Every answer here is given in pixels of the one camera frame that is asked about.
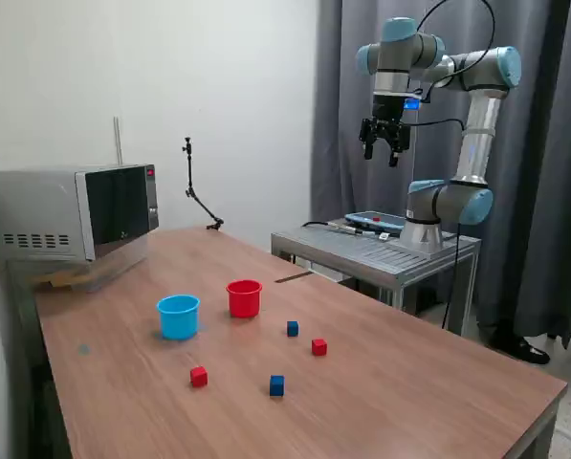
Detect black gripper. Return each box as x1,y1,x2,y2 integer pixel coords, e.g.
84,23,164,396
360,94,412,167

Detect blue teach pendant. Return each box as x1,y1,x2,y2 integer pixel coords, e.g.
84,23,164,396
344,210,406,235

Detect grey metal robot stand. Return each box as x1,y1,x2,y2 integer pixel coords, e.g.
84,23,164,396
271,219,482,339

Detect grey curtain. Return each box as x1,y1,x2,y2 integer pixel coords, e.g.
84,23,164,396
310,0,571,350

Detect red plastic cup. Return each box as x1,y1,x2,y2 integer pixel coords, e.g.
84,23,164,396
225,279,264,319

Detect black shoe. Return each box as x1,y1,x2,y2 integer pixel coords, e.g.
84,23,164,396
486,318,552,365

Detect blue plastic cup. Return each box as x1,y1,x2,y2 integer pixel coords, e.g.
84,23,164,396
156,294,202,341

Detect wooden block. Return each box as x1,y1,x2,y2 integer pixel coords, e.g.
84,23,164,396
31,271,83,291

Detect silver microwave oven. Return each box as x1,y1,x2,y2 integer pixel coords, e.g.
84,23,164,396
0,164,160,263

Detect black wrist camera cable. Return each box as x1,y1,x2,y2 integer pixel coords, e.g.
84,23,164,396
399,0,496,133

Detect black pendant cable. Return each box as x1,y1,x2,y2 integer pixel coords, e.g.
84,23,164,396
301,220,391,240

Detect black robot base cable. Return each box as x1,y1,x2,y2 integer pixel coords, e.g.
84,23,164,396
442,229,463,331

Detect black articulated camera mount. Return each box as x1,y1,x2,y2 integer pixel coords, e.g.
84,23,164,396
181,137,225,231

